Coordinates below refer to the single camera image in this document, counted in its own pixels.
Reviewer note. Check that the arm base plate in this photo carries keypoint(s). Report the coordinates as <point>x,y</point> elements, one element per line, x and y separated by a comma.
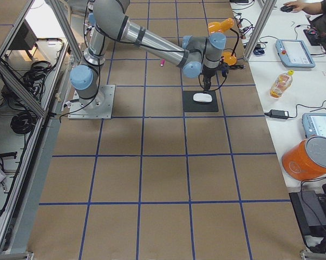
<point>100,108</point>

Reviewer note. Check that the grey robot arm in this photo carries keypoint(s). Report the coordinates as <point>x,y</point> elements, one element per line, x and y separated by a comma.
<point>197,57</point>

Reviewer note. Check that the far blue teach pendant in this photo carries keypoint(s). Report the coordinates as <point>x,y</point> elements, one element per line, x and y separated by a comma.
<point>294,54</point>

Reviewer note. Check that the near blue teach pendant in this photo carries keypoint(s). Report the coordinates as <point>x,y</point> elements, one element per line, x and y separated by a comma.
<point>314,124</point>

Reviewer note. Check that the black computer mouse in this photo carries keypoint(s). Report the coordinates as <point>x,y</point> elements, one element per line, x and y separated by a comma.
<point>286,8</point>

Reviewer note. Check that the aluminium frame post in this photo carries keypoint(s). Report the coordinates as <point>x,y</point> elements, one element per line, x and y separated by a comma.
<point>259,26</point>

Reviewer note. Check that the orange bucket grey lid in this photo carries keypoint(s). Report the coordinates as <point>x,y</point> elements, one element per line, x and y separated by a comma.
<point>307,160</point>

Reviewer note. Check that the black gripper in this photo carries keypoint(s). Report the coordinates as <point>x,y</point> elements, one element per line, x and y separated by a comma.
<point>207,73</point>

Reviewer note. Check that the black mousepad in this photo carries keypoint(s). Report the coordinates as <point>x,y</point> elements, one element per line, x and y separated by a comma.
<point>190,105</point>

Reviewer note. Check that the orange desk lamp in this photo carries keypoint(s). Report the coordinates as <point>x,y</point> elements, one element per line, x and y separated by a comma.
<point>228,55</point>

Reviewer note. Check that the black box on floor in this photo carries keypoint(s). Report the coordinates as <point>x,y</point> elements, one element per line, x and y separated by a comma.
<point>309,213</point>

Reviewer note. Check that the blue teach pendant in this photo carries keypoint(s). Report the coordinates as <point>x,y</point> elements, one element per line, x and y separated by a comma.
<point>294,54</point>
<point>314,124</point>

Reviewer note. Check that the person's hand on mouse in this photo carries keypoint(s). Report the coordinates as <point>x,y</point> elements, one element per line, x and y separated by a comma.
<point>296,5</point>

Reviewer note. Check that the orange juice bottle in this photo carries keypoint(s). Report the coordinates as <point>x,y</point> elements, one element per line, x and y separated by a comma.
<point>281,84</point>

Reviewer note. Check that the black power adapter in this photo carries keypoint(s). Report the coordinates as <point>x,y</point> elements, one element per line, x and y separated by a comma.
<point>277,114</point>

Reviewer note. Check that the white computer mouse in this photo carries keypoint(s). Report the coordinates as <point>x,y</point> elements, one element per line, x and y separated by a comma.
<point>202,98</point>

